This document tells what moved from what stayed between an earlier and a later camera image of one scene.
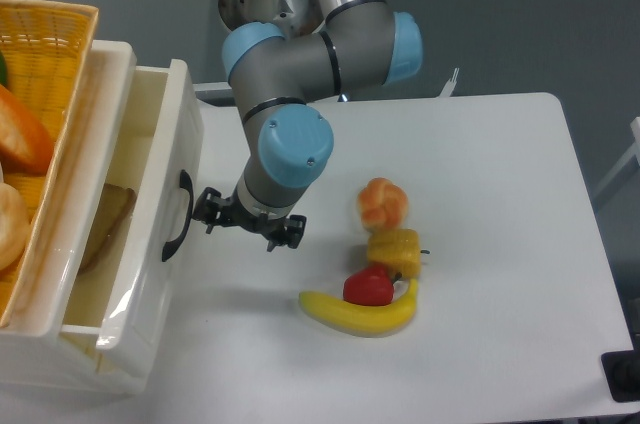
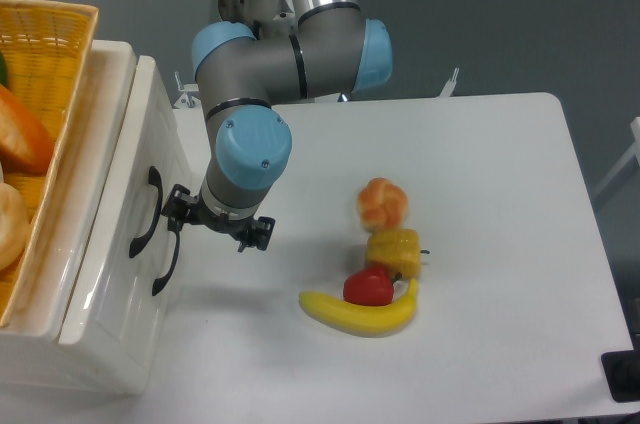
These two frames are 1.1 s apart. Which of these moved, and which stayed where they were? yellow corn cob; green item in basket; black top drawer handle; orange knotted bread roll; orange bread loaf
Moved: black top drawer handle
Stayed: orange knotted bread roll; orange bread loaf; yellow corn cob; green item in basket
